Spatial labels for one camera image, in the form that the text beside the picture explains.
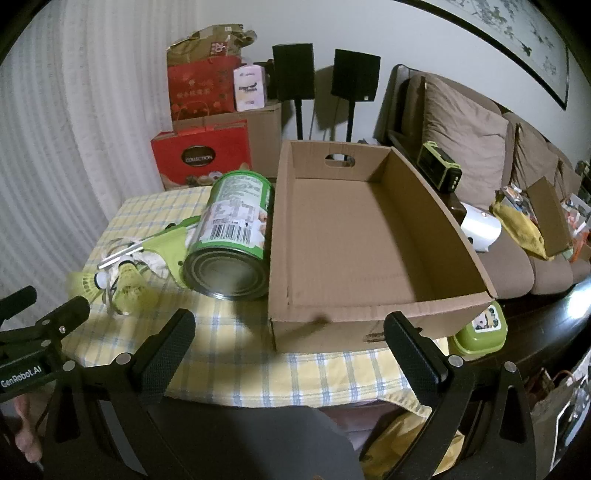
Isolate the cardboard piece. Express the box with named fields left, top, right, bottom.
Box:
left=526, top=176, right=573, bottom=257

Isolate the white appliance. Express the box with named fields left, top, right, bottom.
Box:
left=460, top=202, right=502, bottom=253

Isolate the torn brown paper bag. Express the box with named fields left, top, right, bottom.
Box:
left=167, top=24, right=257, bottom=68

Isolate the cardboard box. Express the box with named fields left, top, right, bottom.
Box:
left=268, top=138, right=498, bottom=354

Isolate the person's left hand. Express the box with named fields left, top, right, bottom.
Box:
left=13, top=396, right=43, bottom=463

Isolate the yellow checkered tablecloth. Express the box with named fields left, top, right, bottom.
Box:
left=60, top=185, right=455, bottom=416

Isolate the green panda lunch box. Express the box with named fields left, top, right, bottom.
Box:
left=451, top=300, right=509, bottom=356

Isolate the framed ink painting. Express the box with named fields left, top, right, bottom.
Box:
left=406, top=0, right=570, bottom=112

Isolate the brown sofa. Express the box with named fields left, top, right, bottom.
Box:
left=373, top=64, right=591, bottom=301

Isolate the dark wooden table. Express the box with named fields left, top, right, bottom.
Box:
left=496, top=281, right=591, bottom=384

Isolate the silver metal bar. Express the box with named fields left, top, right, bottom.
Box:
left=96, top=241, right=145, bottom=271

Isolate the red gift box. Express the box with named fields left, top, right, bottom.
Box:
left=150, top=119, right=254, bottom=192

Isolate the yellow cloth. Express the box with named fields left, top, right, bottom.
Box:
left=489, top=194, right=548, bottom=259

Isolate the white tissue pack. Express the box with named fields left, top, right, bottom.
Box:
left=233, top=64, right=267, bottom=112

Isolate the large brown cushion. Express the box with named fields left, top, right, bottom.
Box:
left=422, top=74, right=509, bottom=210

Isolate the red gift bag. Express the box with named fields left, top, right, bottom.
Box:
left=167, top=56, right=243, bottom=121

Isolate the green tin can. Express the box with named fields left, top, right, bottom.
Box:
left=181, top=170, right=276, bottom=302

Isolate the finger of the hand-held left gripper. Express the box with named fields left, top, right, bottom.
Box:
left=0, top=285, right=38, bottom=324
left=0, top=295, right=91, bottom=354

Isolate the green black radio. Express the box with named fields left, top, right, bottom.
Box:
left=417, top=141, right=463, bottom=193

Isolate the grey chair back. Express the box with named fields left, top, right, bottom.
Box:
left=150, top=404, right=363, bottom=480

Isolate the black speaker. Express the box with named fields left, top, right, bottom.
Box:
left=272, top=43, right=315, bottom=101
left=331, top=48, right=382, bottom=101

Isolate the white curtain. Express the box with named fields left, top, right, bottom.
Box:
left=0, top=9, right=171, bottom=296

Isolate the large brown carton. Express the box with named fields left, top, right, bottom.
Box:
left=173, top=100, right=283, bottom=178

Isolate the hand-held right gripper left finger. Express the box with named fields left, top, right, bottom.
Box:
left=44, top=309, right=196, bottom=480

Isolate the green plastic fly swatter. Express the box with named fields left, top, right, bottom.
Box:
left=150, top=216, right=206, bottom=288

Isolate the pile of colourful packets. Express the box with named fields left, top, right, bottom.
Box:
left=499, top=184, right=591, bottom=264

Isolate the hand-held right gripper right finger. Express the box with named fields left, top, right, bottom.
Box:
left=383, top=311, right=539, bottom=480

